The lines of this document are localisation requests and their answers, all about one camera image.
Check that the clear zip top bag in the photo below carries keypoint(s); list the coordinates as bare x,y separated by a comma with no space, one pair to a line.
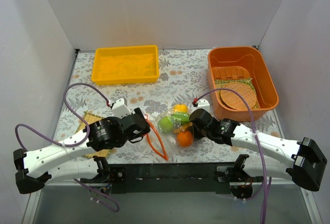
165,144

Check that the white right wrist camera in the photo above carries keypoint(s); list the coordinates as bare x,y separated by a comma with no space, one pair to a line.
203,104

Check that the orange plastic tub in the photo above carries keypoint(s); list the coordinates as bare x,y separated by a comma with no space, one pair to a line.
250,59

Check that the orange fake tangerine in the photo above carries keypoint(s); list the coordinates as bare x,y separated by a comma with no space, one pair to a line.
184,139

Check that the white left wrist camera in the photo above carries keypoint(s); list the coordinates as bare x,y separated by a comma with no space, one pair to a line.
120,109

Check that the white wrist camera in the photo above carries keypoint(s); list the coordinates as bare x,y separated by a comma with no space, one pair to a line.
203,104
120,109

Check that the yellow plastic tray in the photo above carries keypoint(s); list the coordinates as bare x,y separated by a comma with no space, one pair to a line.
125,65

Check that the round woven bamboo basket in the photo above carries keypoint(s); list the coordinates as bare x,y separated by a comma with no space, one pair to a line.
237,95

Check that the green fake pepper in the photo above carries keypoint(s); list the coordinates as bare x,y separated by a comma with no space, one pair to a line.
178,118

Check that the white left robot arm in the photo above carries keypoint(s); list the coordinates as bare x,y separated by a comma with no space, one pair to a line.
35,169

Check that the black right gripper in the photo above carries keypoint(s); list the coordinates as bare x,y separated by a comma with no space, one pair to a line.
197,129

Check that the yellow fake lemon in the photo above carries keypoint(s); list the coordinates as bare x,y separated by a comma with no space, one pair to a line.
180,108

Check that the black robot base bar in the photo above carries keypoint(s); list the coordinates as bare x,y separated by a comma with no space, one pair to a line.
176,177

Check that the light green fake apple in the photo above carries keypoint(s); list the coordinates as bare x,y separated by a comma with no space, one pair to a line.
165,125

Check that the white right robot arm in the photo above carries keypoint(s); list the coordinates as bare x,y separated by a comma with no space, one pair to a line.
303,162

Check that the green bamboo mat in tub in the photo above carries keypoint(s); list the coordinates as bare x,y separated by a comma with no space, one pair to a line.
220,84

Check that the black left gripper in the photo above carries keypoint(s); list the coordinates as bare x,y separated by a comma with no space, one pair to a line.
141,122

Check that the square bamboo mat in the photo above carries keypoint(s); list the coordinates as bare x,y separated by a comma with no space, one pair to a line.
90,118

